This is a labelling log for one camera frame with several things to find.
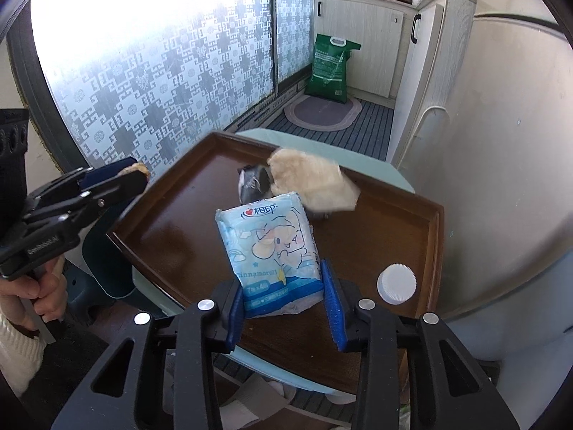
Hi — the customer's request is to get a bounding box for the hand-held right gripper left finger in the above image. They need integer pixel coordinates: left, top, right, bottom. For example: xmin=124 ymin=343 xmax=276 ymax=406
xmin=51 ymin=278 xmax=247 ymax=430

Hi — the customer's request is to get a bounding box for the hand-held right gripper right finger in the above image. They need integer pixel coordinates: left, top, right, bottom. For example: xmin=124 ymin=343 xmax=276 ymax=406
xmin=320 ymin=257 xmax=506 ymax=430

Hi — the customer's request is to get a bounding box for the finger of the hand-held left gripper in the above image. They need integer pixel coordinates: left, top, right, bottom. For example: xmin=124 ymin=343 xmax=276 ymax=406
xmin=24 ymin=171 xmax=148 ymax=229
xmin=27 ymin=157 xmax=137 ymax=200

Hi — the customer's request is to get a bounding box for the dark green trash bin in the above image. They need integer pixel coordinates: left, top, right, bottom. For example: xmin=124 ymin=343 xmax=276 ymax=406
xmin=81 ymin=215 xmax=139 ymax=323

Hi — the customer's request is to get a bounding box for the brown wooden tray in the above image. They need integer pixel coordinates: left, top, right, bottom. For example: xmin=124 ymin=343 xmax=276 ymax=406
xmin=106 ymin=131 xmax=445 ymax=395

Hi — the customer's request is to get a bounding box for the blue tissue pack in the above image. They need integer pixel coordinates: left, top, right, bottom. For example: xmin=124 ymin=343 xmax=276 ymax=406
xmin=215 ymin=191 xmax=324 ymax=320

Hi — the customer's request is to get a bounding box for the person's left hand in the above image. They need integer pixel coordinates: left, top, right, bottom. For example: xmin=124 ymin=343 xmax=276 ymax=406
xmin=0 ymin=257 xmax=68 ymax=328

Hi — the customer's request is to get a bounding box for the white ribbed bottle cap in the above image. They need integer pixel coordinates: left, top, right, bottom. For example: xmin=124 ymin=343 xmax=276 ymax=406
xmin=377 ymin=263 xmax=417 ymax=306

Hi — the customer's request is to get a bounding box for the frosted patterned sliding door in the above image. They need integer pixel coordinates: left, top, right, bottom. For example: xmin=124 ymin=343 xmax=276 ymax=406
xmin=6 ymin=0 xmax=318 ymax=175

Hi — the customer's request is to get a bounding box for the black snack wrapper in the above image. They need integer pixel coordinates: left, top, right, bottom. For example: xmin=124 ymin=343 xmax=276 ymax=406
xmin=236 ymin=164 xmax=332 ymax=219

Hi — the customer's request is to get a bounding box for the crumpled beige paper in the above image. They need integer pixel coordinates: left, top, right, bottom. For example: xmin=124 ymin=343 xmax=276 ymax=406
xmin=267 ymin=148 xmax=361 ymax=212

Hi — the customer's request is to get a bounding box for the light blue plastic stool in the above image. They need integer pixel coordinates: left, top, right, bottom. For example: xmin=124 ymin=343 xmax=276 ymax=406
xmin=130 ymin=128 xmax=415 ymax=406

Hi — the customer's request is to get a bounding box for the grey oval floor mat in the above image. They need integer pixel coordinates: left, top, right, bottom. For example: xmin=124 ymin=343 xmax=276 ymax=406
xmin=284 ymin=95 xmax=363 ymax=133

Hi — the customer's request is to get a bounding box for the silver refrigerator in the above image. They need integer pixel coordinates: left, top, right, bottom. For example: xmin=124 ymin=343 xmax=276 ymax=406
xmin=394 ymin=13 xmax=573 ymax=363

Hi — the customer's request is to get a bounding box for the white pipe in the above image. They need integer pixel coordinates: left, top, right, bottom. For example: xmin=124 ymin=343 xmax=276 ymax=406
xmin=414 ymin=106 xmax=451 ymax=166

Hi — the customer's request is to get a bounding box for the green rice bag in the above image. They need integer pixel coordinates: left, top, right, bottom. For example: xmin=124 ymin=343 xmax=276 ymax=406
xmin=304 ymin=33 xmax=361 ymax=103

